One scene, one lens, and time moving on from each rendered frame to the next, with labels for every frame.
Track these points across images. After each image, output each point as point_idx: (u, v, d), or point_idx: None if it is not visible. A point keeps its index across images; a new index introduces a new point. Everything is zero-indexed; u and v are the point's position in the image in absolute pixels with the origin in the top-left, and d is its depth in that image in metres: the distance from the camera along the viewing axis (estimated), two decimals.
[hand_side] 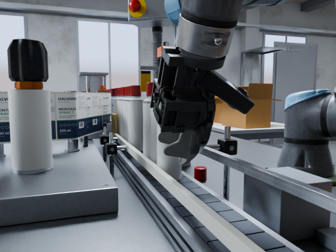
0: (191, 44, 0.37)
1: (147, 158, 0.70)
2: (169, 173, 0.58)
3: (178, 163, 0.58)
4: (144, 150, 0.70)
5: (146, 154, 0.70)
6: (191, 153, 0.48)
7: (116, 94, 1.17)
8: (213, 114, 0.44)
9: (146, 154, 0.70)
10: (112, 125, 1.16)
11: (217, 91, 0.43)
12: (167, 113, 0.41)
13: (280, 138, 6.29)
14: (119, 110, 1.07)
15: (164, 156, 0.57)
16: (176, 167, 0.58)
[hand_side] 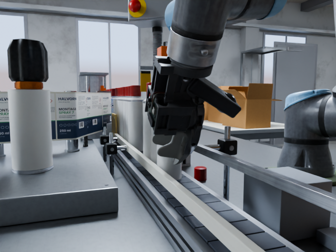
0: (180, 55, 0.40)
1: (147, 158, 0.70)
2: (169, 173, 0.58)
3: (178, 163, 0.58)
4: (144, 150, 0.70)
5: (146, 154, 0.70)
6: (182, 154, 0.51)
7: (116, 94, 1.17)
8: (202, 118, 0.47)
9: (146, 154, 0.70)
10: (112, 125, 1.16)
11: (206, 97, 0.46)
12: (160, 117, 0.45)
13: (280, 138, 6.29)
14: (119, 110, 1.07)
15: (164, 156, 0.57)
16: (176, 167, 0.58)
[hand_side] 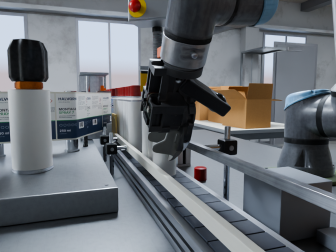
0: (172, 58, 0.44)
1: (145, 156, 0.71)
2: (164, 170, 0.61)
3: (173, 160, 0.61)
4: (143, 149, 0.71)
5: (145, 153, 0.71)
6: (176, 150, 0.55)
7: (116, 94, 1.17)
8: (193, 117, 0.51)
9: (145, 153, 0.71)
10: (112, 125, 1.16)
11: (197, 96, 0.50)
12: (154, 116, 0.48)
13: (280, 138, 6.29)
14: (119, 110, 1.07)
15: (160, 153, 0.60)
16: (171, 164, 0.61)
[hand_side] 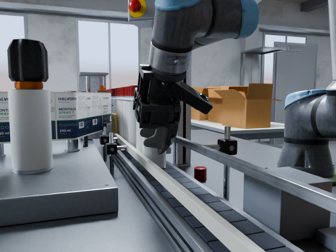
0: (158, 64, 0.51)
1: (140, 151, 0.78)
2: (155, 162, 0.68)
3: (163, 153, 0.68)
4: (137, 144, 0.78)
5: (139, 148, 0.78)
6: (164, 144, 0.62)
7: (116, 94, 1.17)
8: (179, 114, 0.58)
9: (140, 148, 0.78)
10: (112, 125, 1.16)
11: (182, 97, 0.57)
12: (144, 114, 0.55)
13: (280, 138, 6.29)
14: (119, 110, 1.07)
15: (151, 147, 0.68)
16: (161, 157, 0.68)
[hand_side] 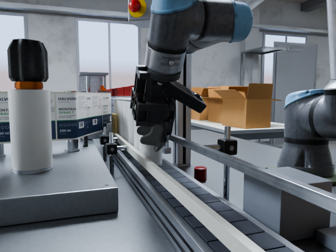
0: (154, 65, 0.53)
1: (138, 149, 0.80)
2: (151, 159, 0.70)
3: (159, 151, 0.71)
4: (135, 142, 0.81)
5: (137, 146, 0.80)
6: (160, 142, 0.64)
7: (116, 94, 1.17)
8: (174, 113, 0.60)
9: (138, 146, 0.80)
10: (112, 125, 1.16)
11: (176, 96, 0.59)
12: (140, 112, 0.58)
13: (280, 138, 6.29)
14: (119, 110, 1.07)
15: (147, 145, 0.70)
16: (157, 154, 0.71)
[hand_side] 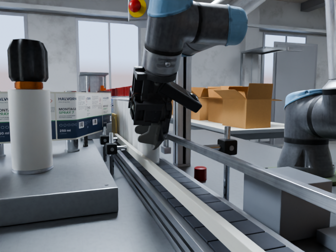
0: (151, 66, 0.56)
1: (136, 148, 0.82)
2: (149, 157, 0.72)
3: (156, 149, 0.73)
4: (134, 141, 0.83)
5: (136, 145, 0.82)
6: (157, 140, 0.67)
7: (116, 94, 1.17)
8: (170, 113, 0.62)
9: (136, 145, 0.82)
10: (112, 125, 1.16)
11: (173, 96, 0.62)
12: (137, 112, 0.60)
13: (280, 138, 6.29)
14: (119, 110, 1.07)
15: (145, 144, 0.72)
16: (154, 153, 0.73)
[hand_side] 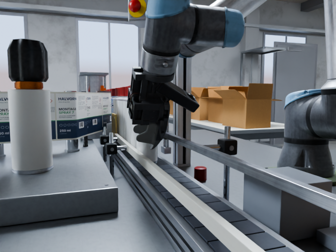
0: (149, 66, 0.57)
1: (136, 147, 0.83)
2: (147, 156, 0.74)
3: (154, 149, 0.74)
4: (133, 141, 0.84)
5: (135, 144, 0.83)
6: (155, 140, 0.68)
7: (116, 94, 1.17)
8: (168, 112, 0.63)
9: (136, 144, 0.83)
10: (112, 125, 1.16)
11: (171, 96, 0.63)
12: (136, 111, 0.61)
13: (280, 138, 6.29)
14: (119, 110, 1.07)
15: (143, 143, 0.73)
16: (153, 152, 0.74)
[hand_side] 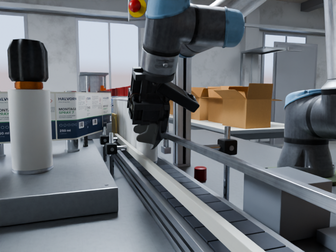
0: (149, 67, 0.57)
1: (136, 147, 0.83)
2: (147, 156, 0.74)
3: (154, 149, 0.74)
4: (133, 141, 0.84)
5: (135, 144, 0.83)
6: (155, 140, 0.68)
7: (116, 94, 1.17)
8: (168, 112, 0.63)
9: (136, 144, 0.83)
10: (112, 125, 1.16)
11: (171, 96, 0.63)
12: (136, 112, 0.61)
13: (280, 138, 6.29)
14: (119, 110, 1.07)
15: (143, 143, 0.73)
16: (153, 152, 0.74)
